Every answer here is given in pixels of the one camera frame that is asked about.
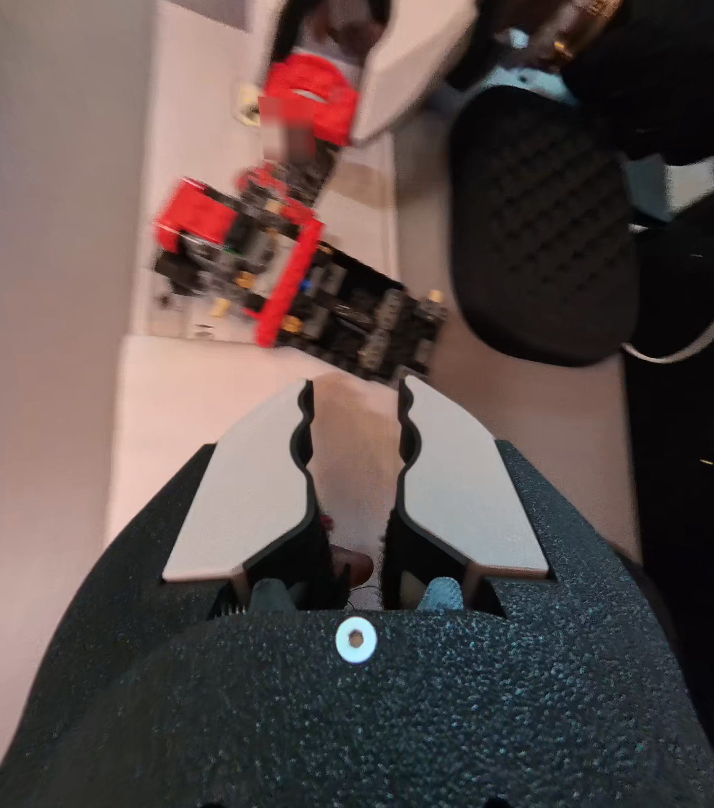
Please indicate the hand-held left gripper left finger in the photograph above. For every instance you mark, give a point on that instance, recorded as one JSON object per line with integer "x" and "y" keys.
{"x": 249, "y": 498}

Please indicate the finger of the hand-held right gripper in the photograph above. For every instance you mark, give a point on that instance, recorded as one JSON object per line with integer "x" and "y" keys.
{"x": 262, "y": 25}
{"x": 413, "y": 63}

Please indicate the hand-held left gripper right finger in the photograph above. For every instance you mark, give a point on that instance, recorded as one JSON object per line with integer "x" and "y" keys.
{"x": 470, "y": 498}

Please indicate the red curved lego piece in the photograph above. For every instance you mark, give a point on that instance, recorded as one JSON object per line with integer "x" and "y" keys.
{"x": 331, "y": 104}

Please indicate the black red lego car model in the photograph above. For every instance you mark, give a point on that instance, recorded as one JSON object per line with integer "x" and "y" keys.
{"x": 306, "y": 284}

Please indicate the person's right forearm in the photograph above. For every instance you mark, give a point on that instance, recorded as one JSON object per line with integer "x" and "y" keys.
{"x": 666, "y": 82}

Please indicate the person's left hand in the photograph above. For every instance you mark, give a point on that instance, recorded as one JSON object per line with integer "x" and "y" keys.
{"x": 352, "y": 565}

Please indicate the person's right hand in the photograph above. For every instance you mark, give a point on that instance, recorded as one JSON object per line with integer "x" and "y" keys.
{"x": 559, "y": 31}

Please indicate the white instruction booklet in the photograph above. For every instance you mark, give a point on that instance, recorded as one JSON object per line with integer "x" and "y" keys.
{"x": 186, "y": 113}

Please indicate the black honeycomb armrest pad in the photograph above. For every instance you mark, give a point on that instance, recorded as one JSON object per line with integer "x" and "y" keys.
{"x": 540, "y": 227}

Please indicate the person's black printed sweater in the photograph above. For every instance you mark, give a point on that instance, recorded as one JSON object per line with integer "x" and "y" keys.
{"x": 697, "y": 473}

